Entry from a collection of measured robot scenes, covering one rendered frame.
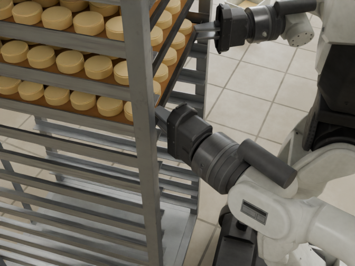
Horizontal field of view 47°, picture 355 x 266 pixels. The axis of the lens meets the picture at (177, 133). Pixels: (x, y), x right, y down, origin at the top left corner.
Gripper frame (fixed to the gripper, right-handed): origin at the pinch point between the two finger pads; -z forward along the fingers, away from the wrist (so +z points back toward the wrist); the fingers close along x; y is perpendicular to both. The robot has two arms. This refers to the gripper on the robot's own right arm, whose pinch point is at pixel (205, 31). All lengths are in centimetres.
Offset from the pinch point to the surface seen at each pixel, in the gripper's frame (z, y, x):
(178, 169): -4, -8, -62
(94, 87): -28.3, 26.6, 9.4
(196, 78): -0.1, -5.4, -18.7
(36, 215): -51, 11, -46
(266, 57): 82, -118, -104
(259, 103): 61, -77, -104
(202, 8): 0.4, -5.5, 3.1
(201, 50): 0.7, -5.0, -9.0
